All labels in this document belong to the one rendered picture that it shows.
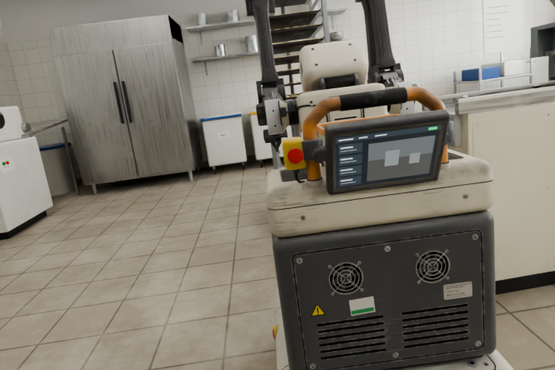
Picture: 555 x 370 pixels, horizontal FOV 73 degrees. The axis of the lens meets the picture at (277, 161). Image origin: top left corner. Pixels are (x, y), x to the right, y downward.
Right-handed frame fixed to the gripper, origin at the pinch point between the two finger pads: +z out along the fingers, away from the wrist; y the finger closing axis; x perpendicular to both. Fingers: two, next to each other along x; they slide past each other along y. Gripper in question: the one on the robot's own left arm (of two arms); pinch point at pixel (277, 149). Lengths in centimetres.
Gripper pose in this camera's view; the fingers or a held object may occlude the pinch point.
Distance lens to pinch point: 167.6
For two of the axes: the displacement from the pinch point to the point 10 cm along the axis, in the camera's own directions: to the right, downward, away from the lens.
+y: -9.9, 1.2, -0.1
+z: 0.9, 7.8, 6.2
